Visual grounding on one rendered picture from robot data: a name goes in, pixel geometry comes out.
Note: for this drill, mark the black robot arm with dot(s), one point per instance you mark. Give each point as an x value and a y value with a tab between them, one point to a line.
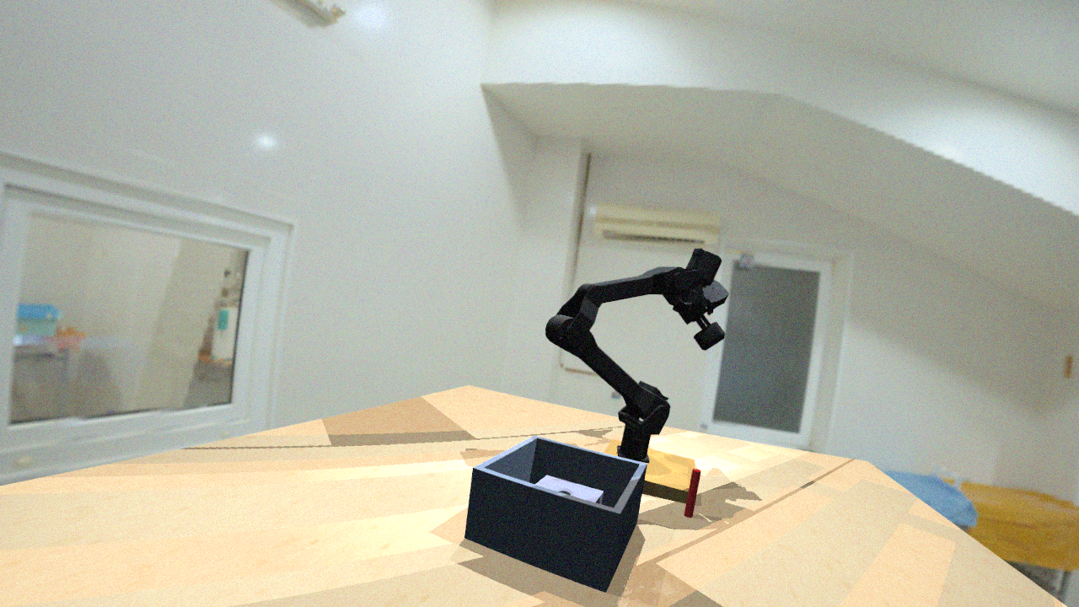
570	329

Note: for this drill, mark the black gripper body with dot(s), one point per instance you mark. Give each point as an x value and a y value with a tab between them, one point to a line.
708	336

